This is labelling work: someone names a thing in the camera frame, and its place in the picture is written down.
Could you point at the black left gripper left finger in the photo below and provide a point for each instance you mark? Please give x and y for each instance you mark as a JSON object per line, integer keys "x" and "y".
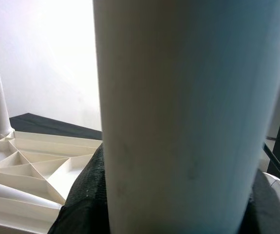
{"x": 86, "y": 207}

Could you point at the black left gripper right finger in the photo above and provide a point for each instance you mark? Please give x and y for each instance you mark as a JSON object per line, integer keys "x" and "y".
{"x": 268, "y": 219}

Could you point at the white plastic table top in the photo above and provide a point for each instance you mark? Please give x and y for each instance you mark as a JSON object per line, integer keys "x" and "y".
{"x": 57, "y": 178}

